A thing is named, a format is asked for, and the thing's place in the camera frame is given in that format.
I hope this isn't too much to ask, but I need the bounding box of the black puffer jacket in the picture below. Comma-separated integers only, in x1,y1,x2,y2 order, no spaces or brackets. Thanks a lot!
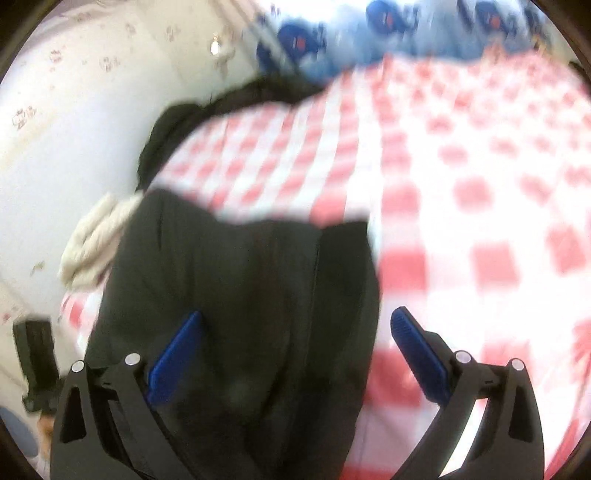
85,190,380,479

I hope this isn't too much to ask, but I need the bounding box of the cream puffer jacket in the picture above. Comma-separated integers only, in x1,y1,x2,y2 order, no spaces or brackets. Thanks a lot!
58,192,143,290

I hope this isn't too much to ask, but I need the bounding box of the pink checkered bed cover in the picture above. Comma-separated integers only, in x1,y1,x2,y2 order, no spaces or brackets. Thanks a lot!
51,53,590,479

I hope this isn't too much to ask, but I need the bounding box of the black coat at headboard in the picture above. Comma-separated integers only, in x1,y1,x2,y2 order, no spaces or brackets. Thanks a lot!
136,74,325,191

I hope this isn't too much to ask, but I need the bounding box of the whale print curtain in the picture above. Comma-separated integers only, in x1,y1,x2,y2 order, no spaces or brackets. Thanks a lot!
256,0,564,83

